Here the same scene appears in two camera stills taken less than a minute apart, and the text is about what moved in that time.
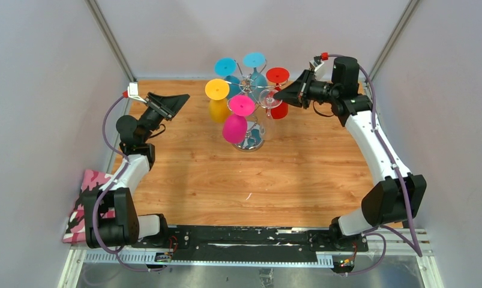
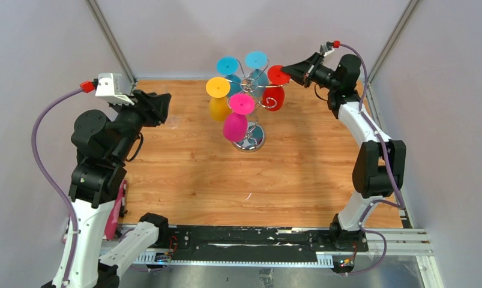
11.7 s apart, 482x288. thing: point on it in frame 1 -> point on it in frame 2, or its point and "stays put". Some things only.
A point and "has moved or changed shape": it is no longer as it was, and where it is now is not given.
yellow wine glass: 217,90 stays put
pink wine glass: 235,127 stays put
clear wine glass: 269,99 -> 173,122
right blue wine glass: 258,81 stays put
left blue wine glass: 227,67 stays put
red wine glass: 278,75 has moved or changed shape
